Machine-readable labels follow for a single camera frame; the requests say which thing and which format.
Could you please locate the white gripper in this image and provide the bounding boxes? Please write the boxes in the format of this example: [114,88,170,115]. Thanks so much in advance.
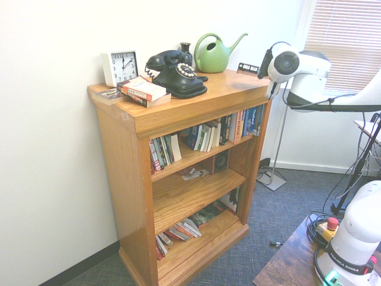
[257,67,282,101]

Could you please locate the blue Greg Bear paperback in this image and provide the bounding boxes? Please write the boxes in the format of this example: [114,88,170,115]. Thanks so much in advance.
[237,62,260,74]

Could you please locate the blue Thailand guide book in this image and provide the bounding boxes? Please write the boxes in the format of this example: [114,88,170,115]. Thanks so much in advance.
[249,104,265,136]

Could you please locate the blue spine guide book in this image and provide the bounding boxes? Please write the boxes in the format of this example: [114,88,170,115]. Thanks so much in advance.
[241,108,253,138]

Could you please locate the orange spine book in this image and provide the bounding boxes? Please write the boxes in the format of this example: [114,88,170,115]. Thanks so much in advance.
[233,111,246,145]

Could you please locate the cream spine book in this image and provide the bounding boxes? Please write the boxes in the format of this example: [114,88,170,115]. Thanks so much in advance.
[227,113,239,143]

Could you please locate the black spine thick book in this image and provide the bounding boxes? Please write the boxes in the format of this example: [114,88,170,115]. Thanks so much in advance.
[219,115,233,146]

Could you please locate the green and white book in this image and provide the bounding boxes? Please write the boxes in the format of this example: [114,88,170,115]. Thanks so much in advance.
[198,123,213,152]

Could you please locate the blue cover upright book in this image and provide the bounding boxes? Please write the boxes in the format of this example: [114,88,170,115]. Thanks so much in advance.
[181,125,204,151]

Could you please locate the white page leaning book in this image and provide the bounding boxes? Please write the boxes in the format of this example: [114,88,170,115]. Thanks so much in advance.
[170,133,183,163]

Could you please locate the black and white standing book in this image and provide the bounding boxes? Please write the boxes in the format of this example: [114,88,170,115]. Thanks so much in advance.
[220,186,242,214]

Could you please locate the red and white spine book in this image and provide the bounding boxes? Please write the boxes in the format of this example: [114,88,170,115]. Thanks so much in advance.
[148,138,164,173]

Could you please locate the dark green cover book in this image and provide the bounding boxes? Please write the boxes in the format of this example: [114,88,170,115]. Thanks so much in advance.
[189,201,227,229]

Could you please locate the dark cover flat book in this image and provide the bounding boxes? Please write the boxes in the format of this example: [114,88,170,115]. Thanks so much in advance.
[91,88,126,106]

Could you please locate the white grey lying book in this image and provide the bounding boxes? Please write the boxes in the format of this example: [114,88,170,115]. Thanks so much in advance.
[177,218,203,238]

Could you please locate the orange cover lying book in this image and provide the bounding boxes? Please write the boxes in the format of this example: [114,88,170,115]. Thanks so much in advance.
[164,225,192,243]

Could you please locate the green watering can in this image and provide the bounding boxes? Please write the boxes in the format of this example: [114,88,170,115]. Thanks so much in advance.
[193,32,249,74]

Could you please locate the white shade floor lamp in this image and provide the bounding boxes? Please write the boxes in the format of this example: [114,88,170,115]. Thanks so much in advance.
[256,100,289,191]

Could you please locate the white page paperback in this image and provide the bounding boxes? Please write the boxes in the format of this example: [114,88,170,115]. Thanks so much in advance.
[207,120,223,149]

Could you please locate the dark small vase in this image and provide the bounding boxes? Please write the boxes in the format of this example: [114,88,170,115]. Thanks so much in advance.
[179,42,193,64]

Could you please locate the black rotary telephone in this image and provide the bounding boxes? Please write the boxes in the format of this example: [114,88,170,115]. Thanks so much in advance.
[145,49,209,100]

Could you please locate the window blinds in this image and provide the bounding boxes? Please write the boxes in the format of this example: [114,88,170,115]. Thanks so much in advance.
[305,0,381,94]

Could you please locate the dark round speaker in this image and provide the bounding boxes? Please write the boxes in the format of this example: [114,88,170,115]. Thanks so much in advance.
[214,151,230,171]

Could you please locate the stacked orange books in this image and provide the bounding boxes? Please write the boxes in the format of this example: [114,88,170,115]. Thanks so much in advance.
[116,80,172,108]

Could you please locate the orange and white paperback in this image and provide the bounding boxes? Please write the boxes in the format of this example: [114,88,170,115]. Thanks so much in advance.
[122,76,167,102]

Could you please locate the light wooden side table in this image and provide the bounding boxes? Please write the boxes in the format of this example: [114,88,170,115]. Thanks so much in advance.
[353,119,381,144]

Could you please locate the green spine paperback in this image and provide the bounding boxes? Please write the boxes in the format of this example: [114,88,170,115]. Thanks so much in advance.
[163,135,176,166]

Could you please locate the loose photo cards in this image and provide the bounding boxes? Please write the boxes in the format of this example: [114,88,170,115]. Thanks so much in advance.
[177,166,211,181]

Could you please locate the dark spine paperback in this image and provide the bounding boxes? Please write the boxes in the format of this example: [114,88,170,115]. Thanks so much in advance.
[156,136,170,169]

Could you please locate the black tripod stand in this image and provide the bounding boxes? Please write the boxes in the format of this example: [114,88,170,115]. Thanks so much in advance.
[330,112,381,214]

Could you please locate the white square clock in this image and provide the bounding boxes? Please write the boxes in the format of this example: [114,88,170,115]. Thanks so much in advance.
[100,49,140,88]

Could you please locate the wooden bookcase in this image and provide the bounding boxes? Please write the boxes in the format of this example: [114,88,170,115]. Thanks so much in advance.
[87,69,276,286]

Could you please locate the yellow emergency stop button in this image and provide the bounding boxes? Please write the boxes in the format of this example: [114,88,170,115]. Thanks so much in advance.
[317,217,340,242]

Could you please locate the red and white leaning books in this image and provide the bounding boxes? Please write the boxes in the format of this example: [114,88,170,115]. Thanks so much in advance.
[155,232,174,262]

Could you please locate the black camera cable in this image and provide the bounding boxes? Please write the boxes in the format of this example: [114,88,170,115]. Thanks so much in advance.
[269,41,381,113]

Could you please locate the black floor cable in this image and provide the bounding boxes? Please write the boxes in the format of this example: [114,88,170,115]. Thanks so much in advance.
[256,159,276,182]

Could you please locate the black coiled cables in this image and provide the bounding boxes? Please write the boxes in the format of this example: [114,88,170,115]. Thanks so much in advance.
[306,211,336,248]

